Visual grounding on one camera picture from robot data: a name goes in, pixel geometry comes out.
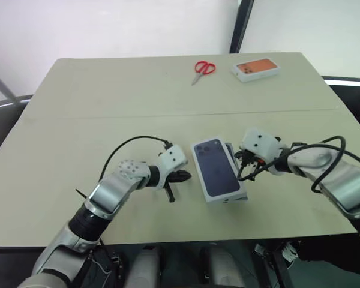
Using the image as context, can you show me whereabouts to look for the white ribbed object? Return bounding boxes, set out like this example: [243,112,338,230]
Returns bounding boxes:
[283,241,298,268]

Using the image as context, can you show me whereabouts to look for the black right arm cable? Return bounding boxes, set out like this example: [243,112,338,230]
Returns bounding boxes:
[265,135,360,194]

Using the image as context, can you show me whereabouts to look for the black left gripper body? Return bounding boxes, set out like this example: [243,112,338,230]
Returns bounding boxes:
[164,170,181,193]

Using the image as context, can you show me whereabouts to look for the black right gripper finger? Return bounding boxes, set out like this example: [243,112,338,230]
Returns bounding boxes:
[241,166,271,182]
[236,160,250,181]

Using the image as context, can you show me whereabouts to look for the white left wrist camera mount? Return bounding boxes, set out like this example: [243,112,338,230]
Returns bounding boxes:
[157,143,190,191]

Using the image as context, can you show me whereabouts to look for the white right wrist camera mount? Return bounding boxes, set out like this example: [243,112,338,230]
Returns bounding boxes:
[239,127,284,166]

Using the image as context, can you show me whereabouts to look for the white rounded shell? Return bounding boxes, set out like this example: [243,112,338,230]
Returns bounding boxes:
[128,245,166,288]
[201,244,244,288]

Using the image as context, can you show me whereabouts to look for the orange print phone box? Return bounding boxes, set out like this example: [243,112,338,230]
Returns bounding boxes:
[230,57,282,83]

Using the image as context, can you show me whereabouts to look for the black window post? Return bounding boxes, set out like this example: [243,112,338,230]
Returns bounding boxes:
[229,0,256,55]

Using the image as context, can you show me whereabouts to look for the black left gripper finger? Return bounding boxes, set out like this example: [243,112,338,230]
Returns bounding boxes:
[175,169,193,184]
[164,183,177,204]

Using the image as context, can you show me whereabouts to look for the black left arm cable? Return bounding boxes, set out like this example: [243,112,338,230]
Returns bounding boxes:
[100,136,173,184]

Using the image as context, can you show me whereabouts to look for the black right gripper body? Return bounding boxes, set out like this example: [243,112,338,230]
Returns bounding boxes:
[235,149,267,171]

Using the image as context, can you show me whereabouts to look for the black metal frame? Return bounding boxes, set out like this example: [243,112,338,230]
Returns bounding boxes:
[0,64,34,112]

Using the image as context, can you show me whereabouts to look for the black table leg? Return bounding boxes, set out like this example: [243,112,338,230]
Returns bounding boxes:
[270,248,290,288]

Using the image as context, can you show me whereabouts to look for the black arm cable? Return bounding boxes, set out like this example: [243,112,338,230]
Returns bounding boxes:
[265,135,360,194]
[100,136,173,184]

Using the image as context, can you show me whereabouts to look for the dark bench with light strip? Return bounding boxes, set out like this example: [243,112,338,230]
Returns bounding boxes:
[323,76,360,127]

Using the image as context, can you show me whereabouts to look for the red handled scissors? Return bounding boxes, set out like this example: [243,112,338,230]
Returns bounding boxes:
[191,60,217,86]

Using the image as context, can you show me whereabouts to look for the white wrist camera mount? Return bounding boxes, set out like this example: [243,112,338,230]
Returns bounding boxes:
[239,127,284,166]
[157,143,190,191]

